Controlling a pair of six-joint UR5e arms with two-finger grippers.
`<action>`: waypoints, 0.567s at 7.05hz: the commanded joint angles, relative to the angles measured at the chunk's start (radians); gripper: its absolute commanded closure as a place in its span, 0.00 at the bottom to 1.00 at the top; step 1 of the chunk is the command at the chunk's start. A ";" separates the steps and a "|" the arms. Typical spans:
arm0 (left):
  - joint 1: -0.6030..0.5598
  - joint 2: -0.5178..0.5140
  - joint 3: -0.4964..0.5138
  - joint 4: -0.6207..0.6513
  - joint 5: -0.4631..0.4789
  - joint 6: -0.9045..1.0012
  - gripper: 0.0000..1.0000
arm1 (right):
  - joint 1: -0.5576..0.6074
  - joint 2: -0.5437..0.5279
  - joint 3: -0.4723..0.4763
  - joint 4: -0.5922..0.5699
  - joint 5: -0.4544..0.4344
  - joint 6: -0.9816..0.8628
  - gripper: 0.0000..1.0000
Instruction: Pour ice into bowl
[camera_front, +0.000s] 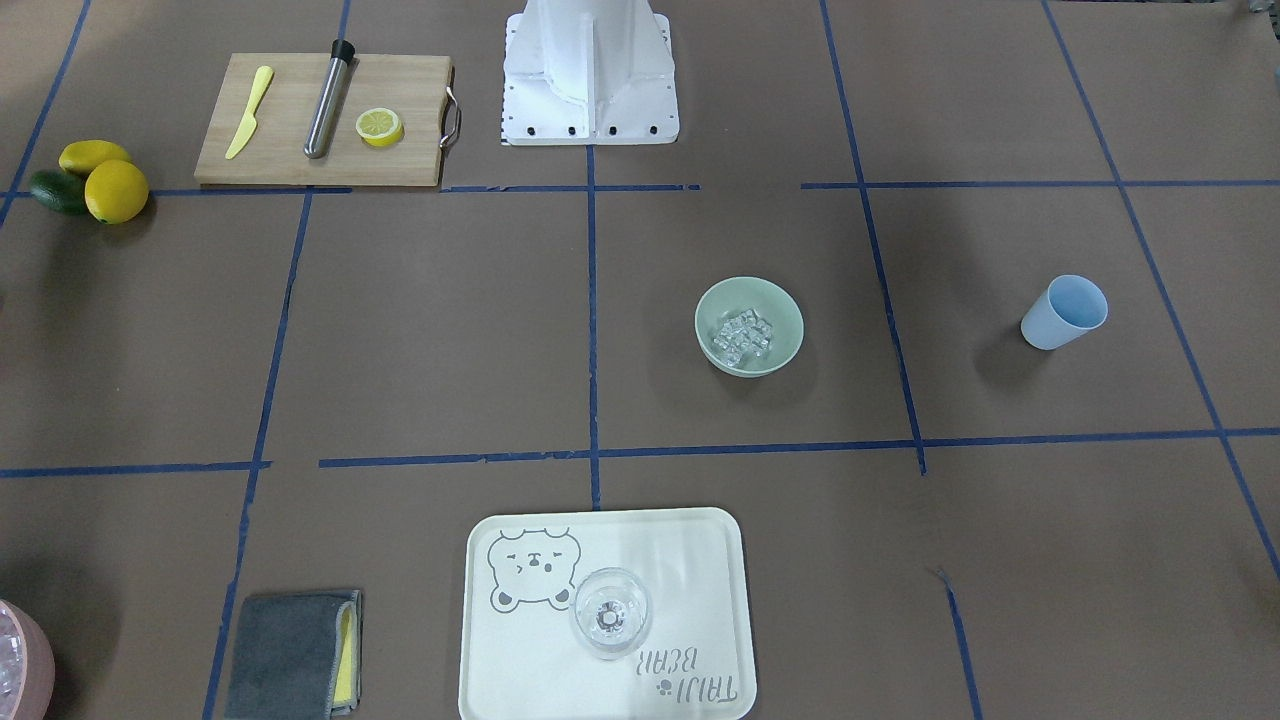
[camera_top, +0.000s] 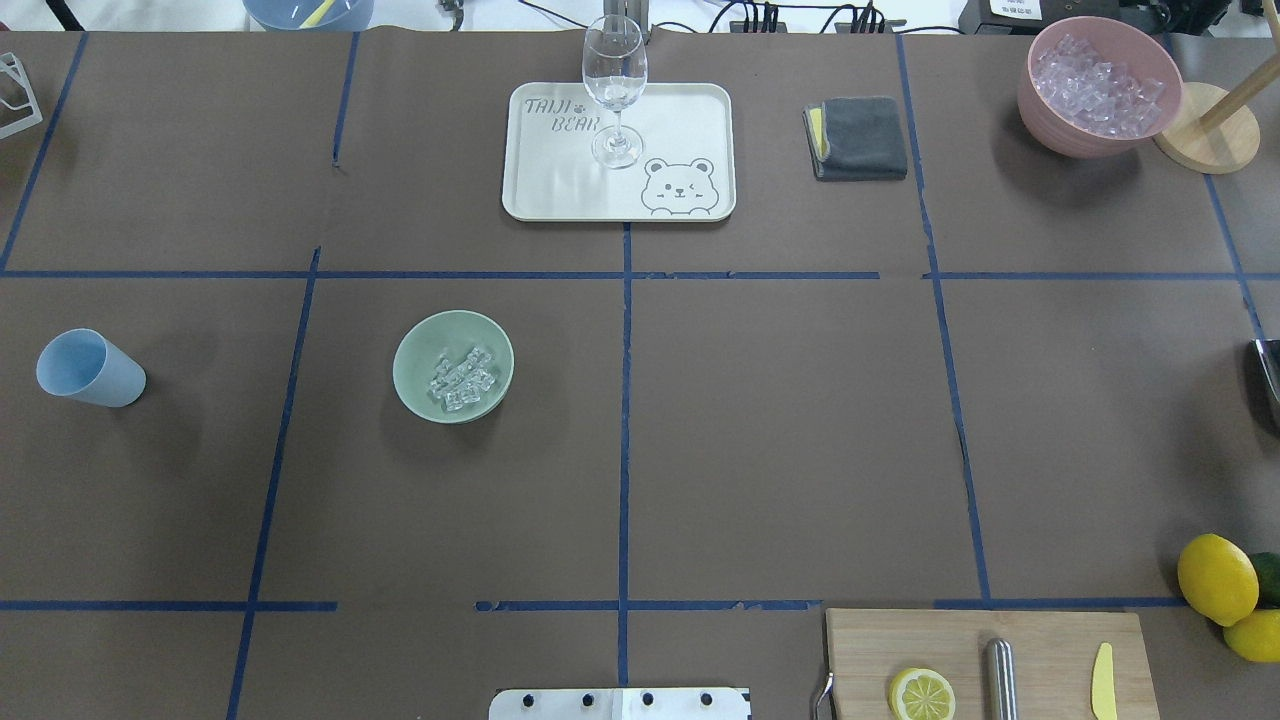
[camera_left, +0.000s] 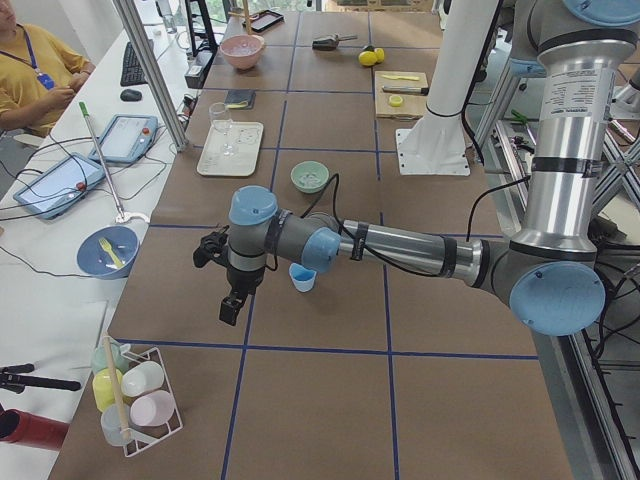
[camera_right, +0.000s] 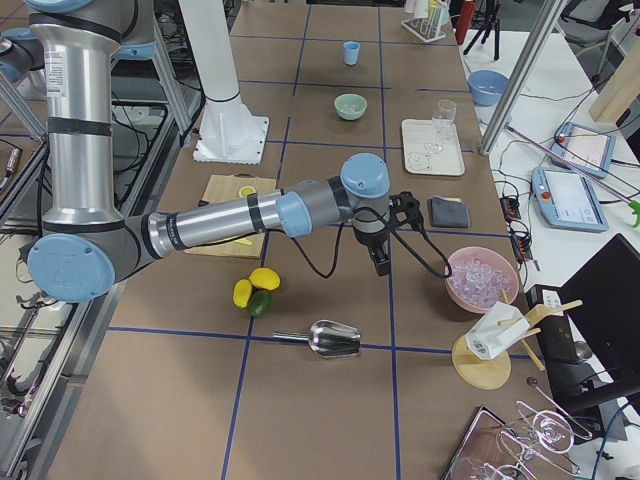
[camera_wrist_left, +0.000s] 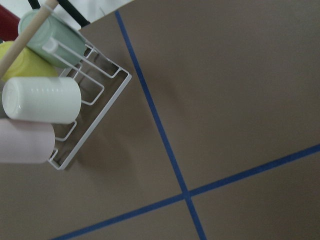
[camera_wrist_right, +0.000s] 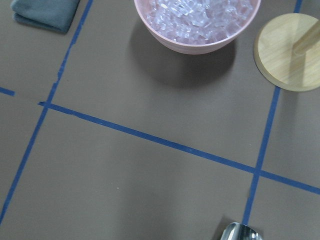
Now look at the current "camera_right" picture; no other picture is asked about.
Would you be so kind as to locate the black monitor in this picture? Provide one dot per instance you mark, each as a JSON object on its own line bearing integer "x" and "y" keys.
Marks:
{"x": 608, "y": 320}

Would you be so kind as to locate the clear glass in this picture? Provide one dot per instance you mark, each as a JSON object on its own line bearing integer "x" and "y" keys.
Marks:
{"x": 442, "y": 124}

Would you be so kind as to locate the pink bowl with ice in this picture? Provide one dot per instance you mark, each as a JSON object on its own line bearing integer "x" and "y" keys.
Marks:
{"x": 480, "y": 278}

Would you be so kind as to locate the aluminium frame post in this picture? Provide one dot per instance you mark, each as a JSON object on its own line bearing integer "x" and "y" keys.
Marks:
{"x": 533, "y": 46}

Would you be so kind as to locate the metal ice scoop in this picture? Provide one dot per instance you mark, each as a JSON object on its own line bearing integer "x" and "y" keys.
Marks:
{"x": 327, "y": 339}

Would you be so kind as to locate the yellow lemon near green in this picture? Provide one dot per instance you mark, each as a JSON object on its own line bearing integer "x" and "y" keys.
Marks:
{"x": 242, "y": 292}

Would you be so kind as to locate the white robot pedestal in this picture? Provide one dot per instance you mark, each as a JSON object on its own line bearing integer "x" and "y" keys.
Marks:
{"x": 228, "y": 131}

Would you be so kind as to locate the yellow lemon upper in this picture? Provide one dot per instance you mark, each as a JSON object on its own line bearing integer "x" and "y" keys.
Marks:
{"x": 265, "y": 278}

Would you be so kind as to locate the wooden mug stand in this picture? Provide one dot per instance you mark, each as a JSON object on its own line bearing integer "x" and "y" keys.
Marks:
{"x": 492, "y": 374}

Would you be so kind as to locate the red cylinder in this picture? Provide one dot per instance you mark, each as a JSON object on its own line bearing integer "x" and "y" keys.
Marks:
{"x": 464, "y": 20}

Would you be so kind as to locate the black tripod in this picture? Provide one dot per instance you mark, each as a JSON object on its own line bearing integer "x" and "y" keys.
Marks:
{"x": 491, "y": 24}

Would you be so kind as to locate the mint green bowl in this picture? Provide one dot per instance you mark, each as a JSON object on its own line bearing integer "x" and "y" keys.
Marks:
{"x": 347, "y": 98}

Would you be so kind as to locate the lemon half slice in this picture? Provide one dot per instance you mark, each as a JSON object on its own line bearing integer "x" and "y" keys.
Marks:
{"x": 246, "y": 191}

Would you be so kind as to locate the grey folded cloth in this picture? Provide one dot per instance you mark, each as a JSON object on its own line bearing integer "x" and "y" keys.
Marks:
{"x": 448, "y": 213}

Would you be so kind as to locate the white cup rack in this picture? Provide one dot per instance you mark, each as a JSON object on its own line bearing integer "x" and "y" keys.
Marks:
{"x": 426, "y": 19}

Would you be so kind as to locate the near teach pendant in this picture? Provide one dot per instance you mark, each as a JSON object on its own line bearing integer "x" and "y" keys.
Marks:
{"x": 567, "y": 200}

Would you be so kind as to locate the blue bowl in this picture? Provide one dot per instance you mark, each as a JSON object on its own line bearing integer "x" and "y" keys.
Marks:
{"x": 487, "y": 87}

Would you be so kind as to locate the ice cubes in green bowl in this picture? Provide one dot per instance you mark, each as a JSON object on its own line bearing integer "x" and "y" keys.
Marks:
{"x": 351, "y": 108}

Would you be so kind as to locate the white mug on stand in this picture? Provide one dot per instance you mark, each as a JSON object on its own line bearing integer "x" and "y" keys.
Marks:
{"x": 496, "y": 331}

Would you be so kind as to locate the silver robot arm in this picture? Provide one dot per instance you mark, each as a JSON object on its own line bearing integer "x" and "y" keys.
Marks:
{"x": 22, "y": 56}
{"x": 88, "y": 245}

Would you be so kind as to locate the wooden cutting board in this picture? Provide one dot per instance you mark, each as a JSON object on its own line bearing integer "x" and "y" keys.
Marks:
{"x": 223, "y": 188}

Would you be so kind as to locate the cream bear tray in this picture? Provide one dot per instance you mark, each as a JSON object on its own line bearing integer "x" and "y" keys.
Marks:
{"x": 415, "y": 134}

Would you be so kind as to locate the far teach pendant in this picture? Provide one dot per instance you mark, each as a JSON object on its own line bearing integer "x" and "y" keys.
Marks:
{"x": 587, "y": 148}

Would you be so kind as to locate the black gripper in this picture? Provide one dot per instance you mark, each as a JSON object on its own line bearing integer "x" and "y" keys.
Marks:
{"x": 372, "y": 244}

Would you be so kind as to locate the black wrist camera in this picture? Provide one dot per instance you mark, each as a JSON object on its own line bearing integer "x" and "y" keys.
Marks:
{"x": 405, "y": 210}

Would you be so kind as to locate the green lime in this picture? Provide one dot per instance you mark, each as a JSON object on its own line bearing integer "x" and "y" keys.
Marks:
{"x": 259, "y": 303}

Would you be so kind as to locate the teach pendant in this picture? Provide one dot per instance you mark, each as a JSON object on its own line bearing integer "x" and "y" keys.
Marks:
{"x": 567, "y": 200}
{"x": 587, "y": 148}

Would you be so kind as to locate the light blue cup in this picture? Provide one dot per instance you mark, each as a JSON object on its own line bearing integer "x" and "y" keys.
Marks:
{"x": 351, "y": 50}

